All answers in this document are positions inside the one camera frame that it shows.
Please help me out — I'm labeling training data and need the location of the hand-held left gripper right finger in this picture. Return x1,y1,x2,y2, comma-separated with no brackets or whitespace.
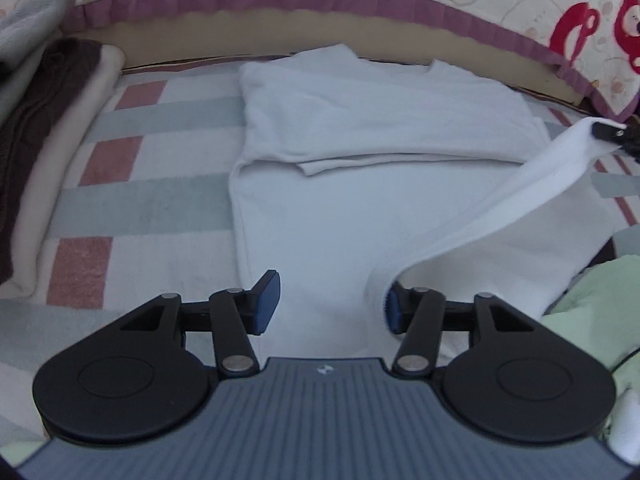
387,282,536,379

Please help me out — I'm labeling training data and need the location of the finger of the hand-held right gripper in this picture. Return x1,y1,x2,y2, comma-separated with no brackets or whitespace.
591,121,640,162

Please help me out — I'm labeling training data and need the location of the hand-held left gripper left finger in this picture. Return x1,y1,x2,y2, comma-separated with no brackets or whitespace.
119,269,282,377

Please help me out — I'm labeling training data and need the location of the white shirt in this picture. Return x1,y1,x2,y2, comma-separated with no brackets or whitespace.
229,44,627,357

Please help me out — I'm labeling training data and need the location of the striped blanket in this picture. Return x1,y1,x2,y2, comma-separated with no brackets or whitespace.
0,55,640,448

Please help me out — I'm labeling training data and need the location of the light green cloth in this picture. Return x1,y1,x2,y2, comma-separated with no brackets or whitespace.
541,256,640,397

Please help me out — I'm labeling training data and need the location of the cream folded cloth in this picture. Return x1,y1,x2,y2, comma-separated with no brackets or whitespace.
0,42,127,297

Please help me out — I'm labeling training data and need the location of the dark brown folded cloth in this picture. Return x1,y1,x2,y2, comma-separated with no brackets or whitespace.
0,36,104,287

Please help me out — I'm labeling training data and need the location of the grey folded cloth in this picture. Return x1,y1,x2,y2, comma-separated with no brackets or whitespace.
0,0,77,92

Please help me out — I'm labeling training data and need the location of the beige bed frame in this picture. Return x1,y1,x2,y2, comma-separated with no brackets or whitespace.
75,6,597,112

